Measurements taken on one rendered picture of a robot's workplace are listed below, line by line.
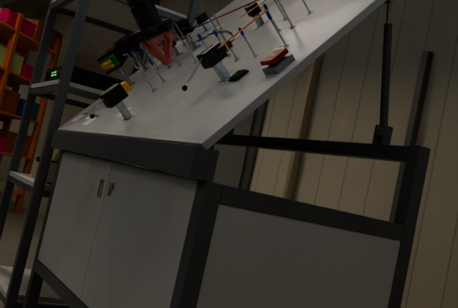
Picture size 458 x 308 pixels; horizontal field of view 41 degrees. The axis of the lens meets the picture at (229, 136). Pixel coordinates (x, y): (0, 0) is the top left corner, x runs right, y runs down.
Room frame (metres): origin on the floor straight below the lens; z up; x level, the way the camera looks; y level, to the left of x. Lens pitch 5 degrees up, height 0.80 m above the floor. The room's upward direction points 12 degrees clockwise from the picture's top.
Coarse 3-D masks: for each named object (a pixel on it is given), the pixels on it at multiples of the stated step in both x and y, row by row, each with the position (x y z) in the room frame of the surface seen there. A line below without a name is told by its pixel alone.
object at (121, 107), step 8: (112, 88) 1.72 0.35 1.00; (120, 88) 1.73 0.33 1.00; (104, 96) 1.71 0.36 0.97; (112, 96) 1.72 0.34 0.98; (120, 96) 1.74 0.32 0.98; (104, 104) 1.76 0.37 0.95; (112, 104) 1.73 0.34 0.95; (120, 104) 1.75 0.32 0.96; (120, 112) 1.77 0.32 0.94; (128, 112) 1.77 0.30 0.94
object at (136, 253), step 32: (128, 192) 1.60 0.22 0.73; (160, 192) 1.43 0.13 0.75; (192, 192) 1.29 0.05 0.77; (128, 224) 1.56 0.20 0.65; (160, 224) 1.40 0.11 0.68; (96, 256) 1.71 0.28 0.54; (128, 256) 1.52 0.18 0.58; (160, 256) 1.36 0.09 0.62; (96, 288) 1.66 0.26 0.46; (128, 288) 1.48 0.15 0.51; (160, 288) 1.33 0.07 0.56
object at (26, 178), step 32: (64, 0) 2.56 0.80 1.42; (96, 0) 2.54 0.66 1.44; (192, 0) 2.52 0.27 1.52; (128, 32) 2.97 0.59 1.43; (64, 64) 2.30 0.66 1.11; (32, 96) 2.78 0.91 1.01; (64, 96) 2.31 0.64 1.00; (96, 96) 2.37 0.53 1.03; (32, 192) 2.31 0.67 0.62; (0, 224) 2.78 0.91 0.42; (32, 224) 2.31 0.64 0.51; (0, 288) 2.44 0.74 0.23
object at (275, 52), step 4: (284, 48) 1.34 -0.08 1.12; (272, 52) 1.37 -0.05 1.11; (276, 52) 1.35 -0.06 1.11; (280, 52) 1.34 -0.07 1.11; (284, 52) 1.34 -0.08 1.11; (268, 56) 1.37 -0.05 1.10; (272, 56) 1.35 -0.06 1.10; (276, 56) 1.33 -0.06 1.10; (280, 56) 1.34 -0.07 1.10; (264, 60) 1.35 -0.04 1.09; (268, 60) 1.34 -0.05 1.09; (272, 60) 1.33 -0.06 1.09; (276, 60) 1.33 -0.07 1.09; (280, 60) 1.35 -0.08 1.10; (264, 64) 1.36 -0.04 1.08; (268, 64) 1.35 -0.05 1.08; (272, 64) 1.33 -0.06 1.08; (276, 64) 1.34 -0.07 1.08
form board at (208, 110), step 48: (240, 0) 2.46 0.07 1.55; (288, 0) 1.94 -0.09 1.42; (336, 0) 1.60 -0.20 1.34; (384, 0) 1.41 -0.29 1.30; (240, 48) 1.74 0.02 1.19; (288, 48) 1.46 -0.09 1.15; (144, 96) 1.90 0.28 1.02; (192, 96) 1.58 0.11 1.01; (240, 96) 1.35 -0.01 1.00; (192, 144) 1.27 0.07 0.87
